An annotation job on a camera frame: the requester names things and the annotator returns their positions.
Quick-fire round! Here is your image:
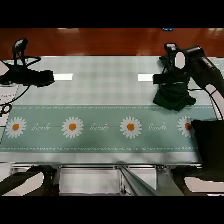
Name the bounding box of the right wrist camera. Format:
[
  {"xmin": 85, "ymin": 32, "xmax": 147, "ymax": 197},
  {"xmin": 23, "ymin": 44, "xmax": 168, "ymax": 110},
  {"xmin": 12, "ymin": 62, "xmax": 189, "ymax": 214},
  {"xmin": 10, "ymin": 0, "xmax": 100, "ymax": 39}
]
[{"xmin": 164, "ymin": 42, "xmax": 181, "ymax": 57}]

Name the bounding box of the silver frame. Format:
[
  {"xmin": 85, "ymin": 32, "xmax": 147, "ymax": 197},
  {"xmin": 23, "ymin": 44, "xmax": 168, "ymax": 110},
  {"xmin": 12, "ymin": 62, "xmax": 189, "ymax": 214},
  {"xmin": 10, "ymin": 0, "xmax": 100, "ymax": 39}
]
[{"xmin": 9, "ymin": 162, "xmax": 205, "ymax": 197}]

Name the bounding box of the dark green T-shirt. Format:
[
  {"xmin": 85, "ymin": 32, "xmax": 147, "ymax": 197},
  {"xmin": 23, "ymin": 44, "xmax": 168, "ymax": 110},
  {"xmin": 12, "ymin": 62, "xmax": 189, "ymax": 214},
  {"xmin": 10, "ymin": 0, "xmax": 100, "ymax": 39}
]
[{"xmin": 152, "ymin": 83, "xmax": 198, "ymax": 113}]

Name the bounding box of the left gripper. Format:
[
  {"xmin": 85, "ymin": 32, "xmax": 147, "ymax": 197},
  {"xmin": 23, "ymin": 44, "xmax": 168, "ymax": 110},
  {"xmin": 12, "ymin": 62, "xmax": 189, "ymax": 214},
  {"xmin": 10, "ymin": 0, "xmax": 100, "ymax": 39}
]
[{"xmin": 25, "ymin": 68, "xmax": 56, "ymax": 88}]

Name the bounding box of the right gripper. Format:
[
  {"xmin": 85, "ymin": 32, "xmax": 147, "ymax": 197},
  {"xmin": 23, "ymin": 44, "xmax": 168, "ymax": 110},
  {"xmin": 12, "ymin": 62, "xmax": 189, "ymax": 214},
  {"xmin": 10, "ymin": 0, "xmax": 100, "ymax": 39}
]
[{"xmin": 152, "ymin": 71, "xmax": 188, "ymax": 89}]

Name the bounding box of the black garment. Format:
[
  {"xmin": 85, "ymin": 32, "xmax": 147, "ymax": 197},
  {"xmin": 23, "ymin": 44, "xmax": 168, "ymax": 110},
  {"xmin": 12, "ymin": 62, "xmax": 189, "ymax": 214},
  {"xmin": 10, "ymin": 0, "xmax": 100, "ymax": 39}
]
[{"xmin": 190, "ymin": 118, "xmax": 224, "ymax": 173}]

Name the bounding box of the black cable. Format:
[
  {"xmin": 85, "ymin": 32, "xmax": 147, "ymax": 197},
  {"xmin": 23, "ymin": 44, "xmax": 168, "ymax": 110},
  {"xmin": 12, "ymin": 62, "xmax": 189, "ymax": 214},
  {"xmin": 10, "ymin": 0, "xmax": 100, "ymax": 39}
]
[
  {"xmin": 204, "ymin": 84, "xmax": 224, "ymax": 122},
  {"xmin": 0, "ymin": 55, "xmax": 43, "ymax": 116}
]

